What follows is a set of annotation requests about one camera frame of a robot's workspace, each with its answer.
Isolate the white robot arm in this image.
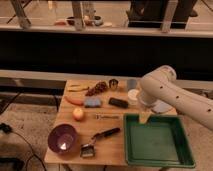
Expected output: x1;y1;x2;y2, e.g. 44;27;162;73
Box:
138;65;213;131

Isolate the white plastic cup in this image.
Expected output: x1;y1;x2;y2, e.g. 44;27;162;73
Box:
127;89;139;106

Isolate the blue cup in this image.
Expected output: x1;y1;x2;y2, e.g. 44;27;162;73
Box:
127;79;137;90

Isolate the green plastic tray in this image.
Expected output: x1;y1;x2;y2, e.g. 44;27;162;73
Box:
123;114;195;169

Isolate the black rectangular block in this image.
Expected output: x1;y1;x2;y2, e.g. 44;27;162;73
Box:
109;98;128;108

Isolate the small metal cup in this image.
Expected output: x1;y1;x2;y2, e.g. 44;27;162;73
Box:
109;79;119;91

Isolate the bunch of dark grapes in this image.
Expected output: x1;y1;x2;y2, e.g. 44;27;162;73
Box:
86;81;108;96

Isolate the blue sponge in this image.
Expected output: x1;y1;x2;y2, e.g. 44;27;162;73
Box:
84;97;102;108

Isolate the wooden table board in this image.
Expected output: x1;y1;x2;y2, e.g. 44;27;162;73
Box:
44;79;178;166

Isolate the yellow banana peel piece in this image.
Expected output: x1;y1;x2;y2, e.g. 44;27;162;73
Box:
68;85;89;92

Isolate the purple bowl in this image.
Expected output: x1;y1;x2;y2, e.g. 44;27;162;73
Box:
48;124;78;154

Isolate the black power cable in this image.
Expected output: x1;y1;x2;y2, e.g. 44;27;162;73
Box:
0;122;48;171

